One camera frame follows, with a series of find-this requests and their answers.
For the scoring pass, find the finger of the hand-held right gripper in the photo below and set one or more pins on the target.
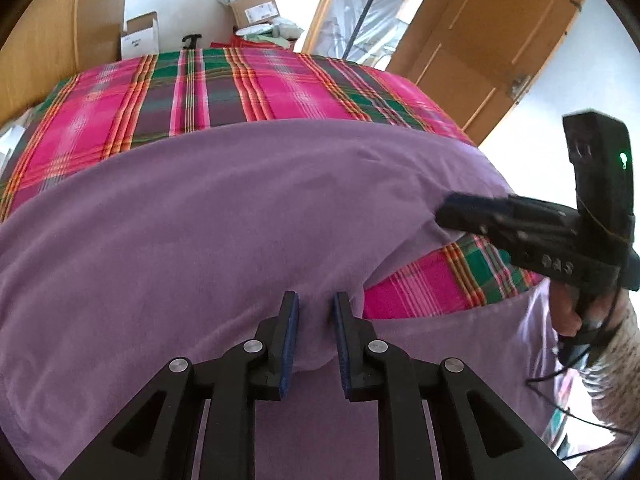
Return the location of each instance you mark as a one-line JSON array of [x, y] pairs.
[[472, 212]]

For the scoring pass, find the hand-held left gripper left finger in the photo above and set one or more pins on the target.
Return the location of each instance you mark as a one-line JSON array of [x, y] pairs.
[[290, 345]]

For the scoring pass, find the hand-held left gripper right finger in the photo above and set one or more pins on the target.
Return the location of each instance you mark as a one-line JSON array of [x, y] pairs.
[[342, 345]]

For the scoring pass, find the purple fleece pants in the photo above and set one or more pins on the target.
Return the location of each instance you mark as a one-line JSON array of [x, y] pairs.
[[225, 220]]

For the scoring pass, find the person's right forearm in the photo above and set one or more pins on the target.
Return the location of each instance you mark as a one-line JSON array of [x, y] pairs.
[[615, 390]]

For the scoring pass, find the person's right hand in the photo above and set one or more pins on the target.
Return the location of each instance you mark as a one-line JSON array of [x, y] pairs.
[[566, 310]]

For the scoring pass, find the wooden door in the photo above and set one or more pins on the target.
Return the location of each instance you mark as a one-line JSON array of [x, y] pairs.
[[475, 35]]

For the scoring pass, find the clear plastic door curtain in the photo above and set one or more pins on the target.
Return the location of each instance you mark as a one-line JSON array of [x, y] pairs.
[[395, 5]]

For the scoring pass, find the black curtain strip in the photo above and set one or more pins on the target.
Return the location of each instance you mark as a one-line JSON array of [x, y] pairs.
[[367, 7]]

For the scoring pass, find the plaid bed sheet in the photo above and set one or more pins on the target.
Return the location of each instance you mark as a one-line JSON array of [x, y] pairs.
[[280, 85]]

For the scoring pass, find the white plastic bags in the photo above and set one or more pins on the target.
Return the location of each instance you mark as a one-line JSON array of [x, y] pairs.
[[280, 30]]

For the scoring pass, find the red bag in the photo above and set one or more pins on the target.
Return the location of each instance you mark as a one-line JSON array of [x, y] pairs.
[[250, 44]]

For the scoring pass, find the brown cardboard box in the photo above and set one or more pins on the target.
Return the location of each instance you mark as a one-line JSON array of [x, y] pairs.
[[252, 10]]

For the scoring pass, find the white cardboard box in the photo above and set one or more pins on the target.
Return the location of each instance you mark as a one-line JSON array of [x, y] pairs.
[[141, 37]]

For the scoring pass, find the wooden wardrobe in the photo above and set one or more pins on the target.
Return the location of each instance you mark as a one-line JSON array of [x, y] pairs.
[[50, 35]]

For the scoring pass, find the wooden door frame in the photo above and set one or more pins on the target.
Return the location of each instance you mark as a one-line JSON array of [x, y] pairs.
[[320, 10]]

